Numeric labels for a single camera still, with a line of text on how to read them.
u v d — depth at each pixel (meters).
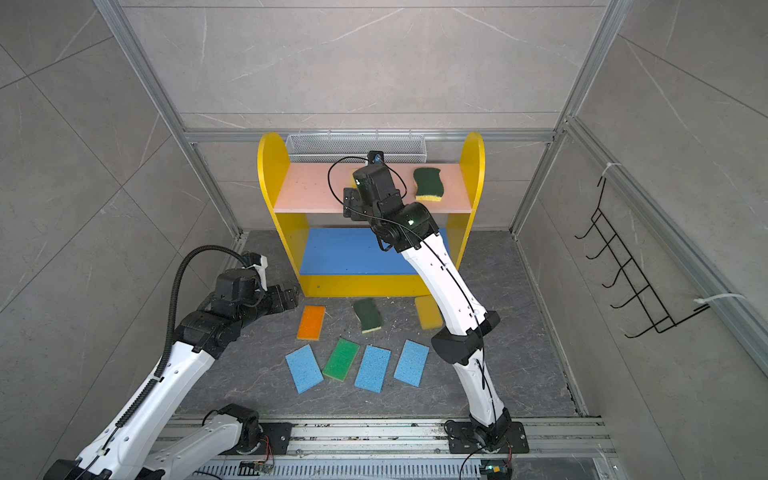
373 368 0.84
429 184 0.74
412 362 0.86
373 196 0.51
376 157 0.58
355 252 0.57
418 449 0.73
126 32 0.70
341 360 0.86
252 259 0.64
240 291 0.55
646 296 0.62
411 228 0.47
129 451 0.38
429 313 0.97
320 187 0.76
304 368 0.84
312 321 0.94
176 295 0.49
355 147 0.97
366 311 0.97
